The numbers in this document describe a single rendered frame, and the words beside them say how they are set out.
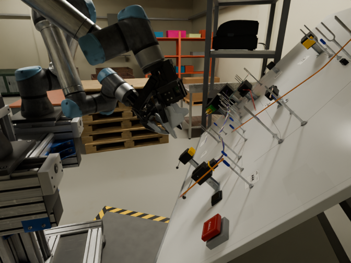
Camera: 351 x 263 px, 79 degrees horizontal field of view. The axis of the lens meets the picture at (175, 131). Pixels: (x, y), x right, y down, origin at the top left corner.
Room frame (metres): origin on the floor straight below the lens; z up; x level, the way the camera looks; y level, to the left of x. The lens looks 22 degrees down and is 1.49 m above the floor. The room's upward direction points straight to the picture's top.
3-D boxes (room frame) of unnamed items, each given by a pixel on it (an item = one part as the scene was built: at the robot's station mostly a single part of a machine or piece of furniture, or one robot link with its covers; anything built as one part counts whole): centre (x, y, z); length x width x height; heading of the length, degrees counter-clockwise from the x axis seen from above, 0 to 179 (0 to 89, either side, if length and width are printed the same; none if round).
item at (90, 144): (3.44, 0.87, 0.48); 1.34 x 0.92 x 0.95; 108
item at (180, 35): (6.92, -0.06, 0.96); 2.15 x 0.57 x 1.93; 103
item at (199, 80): (6.04, -0.79, 0.33); 1.12 x 0.79 x 0.65; 103
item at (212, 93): (1.73, -0.43, 1.09); 0.35 x 0.33 x 0.07; 166
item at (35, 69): (1.10, 0.72, 1.33); 0.13 x 0.12 x 0.14; 140
